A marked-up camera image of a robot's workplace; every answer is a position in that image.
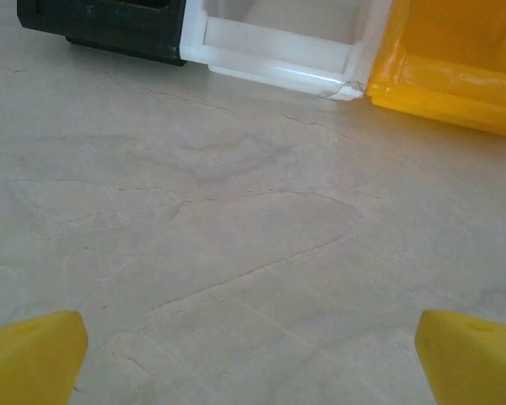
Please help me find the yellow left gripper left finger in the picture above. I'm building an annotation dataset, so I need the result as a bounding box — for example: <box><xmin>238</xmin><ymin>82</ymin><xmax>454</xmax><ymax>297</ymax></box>
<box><xmin>0</xmin><ymin>310</ymin><xmax>89</xmax><ymax>405</ymax></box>

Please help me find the white plastic bin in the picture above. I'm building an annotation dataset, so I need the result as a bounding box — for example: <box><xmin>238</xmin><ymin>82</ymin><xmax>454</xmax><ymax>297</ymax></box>
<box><xmin>179</xmin><ymin>0</ymin><xmax>393</xmax><ymax>101</ymax></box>

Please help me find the yellow plastic bin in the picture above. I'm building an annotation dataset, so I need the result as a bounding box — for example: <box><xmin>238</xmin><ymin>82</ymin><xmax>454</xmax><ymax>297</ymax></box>
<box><xmin>365</xmin><ymin>0</ymin><xmax>506</xmax><ymax>139</ymax></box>

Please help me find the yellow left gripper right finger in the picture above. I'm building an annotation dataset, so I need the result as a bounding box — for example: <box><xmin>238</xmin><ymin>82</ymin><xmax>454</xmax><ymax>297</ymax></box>
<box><xmin>415</xmin><ymin>309</ymin><xmax>506</xmax><ymax>405</ymax></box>

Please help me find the black plastic bin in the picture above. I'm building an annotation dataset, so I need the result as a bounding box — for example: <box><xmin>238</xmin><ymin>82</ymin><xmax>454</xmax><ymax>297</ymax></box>
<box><xmin>16</xmin><ymin>0</ymin><xmax>187</xmax><ymax>68</ymax></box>

